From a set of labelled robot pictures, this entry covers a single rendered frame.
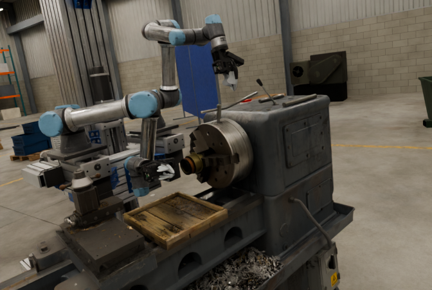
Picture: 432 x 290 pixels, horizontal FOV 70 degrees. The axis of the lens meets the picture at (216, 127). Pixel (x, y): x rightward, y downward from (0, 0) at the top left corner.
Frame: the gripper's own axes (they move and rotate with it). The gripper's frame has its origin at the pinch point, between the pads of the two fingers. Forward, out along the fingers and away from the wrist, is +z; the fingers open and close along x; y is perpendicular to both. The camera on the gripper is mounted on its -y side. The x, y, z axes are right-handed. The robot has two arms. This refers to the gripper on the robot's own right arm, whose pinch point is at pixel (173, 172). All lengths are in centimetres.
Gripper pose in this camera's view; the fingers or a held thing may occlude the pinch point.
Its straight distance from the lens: 130.4
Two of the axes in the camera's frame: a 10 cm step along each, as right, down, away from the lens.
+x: -1.5, -9.7, -1.9
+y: -7.4, 2.4, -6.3
